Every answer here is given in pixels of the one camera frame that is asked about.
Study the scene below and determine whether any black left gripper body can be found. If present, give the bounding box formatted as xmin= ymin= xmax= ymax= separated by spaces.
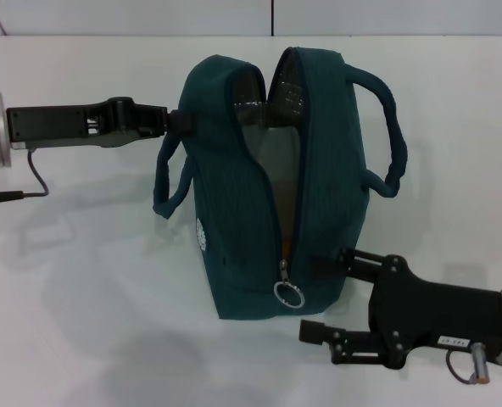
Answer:
xmin=5 ymin=96 xmax=170 ymax=150

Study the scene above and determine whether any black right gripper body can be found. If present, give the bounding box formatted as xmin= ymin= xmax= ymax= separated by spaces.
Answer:
xmin=367 ymin=254 xmax=502 ymax=371

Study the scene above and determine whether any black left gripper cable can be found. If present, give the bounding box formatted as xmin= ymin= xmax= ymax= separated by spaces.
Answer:
xmin=0 ymin=148 xmax=51 ymax=206

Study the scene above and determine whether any dark teal insulated lunch bag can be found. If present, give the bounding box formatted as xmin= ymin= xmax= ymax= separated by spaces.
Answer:
xmin=152 ymin=45 xmax=409 ymax=321

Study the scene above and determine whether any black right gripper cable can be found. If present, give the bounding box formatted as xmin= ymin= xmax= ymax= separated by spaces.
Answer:
xmin=444 ymin=342 xmax=490 ymax=385

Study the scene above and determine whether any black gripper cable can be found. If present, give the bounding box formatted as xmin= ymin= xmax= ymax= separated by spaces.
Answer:
xmin=0 ymin=148 xmax=51 ymax=206
xmin=444 ymin=342 xmax=490 ymax=385

